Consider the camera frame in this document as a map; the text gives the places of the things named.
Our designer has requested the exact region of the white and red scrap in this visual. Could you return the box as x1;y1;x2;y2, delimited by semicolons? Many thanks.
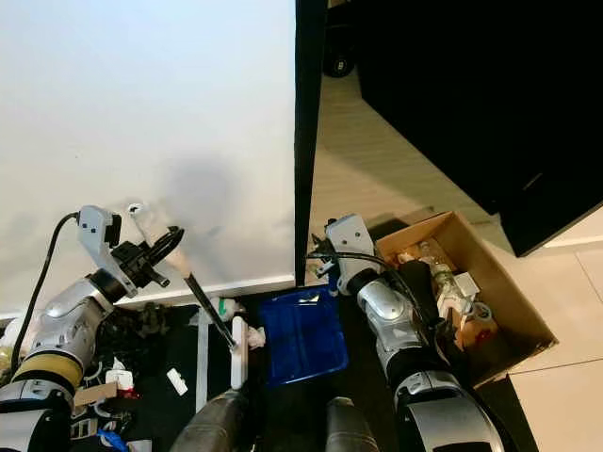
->
106;367;135;395

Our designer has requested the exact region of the dark robot leg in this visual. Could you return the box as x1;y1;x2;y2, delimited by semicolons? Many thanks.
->
325;395;383;452
170;389;251;452

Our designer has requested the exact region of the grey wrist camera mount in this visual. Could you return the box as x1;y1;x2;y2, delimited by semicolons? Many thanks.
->
326;214;378;282
77;204;123;282

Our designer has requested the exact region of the white hand brush black rod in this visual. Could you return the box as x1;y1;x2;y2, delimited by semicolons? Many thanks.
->
127;201;251;392

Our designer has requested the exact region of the white tape strip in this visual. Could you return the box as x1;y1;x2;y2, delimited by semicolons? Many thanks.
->
196;311;211;413

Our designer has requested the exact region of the black caster wheel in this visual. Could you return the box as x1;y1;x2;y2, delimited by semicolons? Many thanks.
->
323;33;351;79

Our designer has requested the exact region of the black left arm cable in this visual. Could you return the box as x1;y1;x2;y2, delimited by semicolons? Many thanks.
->
34;212;82;326

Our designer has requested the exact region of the small white box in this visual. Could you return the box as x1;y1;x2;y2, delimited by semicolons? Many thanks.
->
452;271;481;300

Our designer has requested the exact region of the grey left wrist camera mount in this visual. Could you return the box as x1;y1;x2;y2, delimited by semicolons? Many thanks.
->
77;204;123;282

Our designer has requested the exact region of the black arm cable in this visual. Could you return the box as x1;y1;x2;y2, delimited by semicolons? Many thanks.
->
34;212;82;326
305;250;446;331

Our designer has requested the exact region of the crumpled black wrapper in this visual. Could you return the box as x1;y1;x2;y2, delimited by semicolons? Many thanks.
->
118;303;172;342

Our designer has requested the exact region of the dark robot right leg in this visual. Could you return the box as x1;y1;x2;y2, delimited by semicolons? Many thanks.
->
325;395;383;452

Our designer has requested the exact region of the brown cardboard box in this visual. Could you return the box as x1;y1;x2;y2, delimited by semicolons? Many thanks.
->
375;210;559;389

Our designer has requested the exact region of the dark robot left leg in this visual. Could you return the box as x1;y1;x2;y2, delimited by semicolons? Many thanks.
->
170;389;251;452

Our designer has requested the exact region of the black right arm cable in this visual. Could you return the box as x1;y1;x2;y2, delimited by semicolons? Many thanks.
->
305;250;446;331

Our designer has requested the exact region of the small white paper scrap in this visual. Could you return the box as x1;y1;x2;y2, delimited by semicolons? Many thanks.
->
166;368;190;396

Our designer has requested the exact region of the clear plastic bottle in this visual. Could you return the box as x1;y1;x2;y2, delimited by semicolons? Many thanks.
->
416;238;461;295

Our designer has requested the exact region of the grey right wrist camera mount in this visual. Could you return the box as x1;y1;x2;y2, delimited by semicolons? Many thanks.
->
326;214;378;282

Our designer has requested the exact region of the black cabinet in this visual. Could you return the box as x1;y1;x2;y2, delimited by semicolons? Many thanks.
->
349;0;603;258

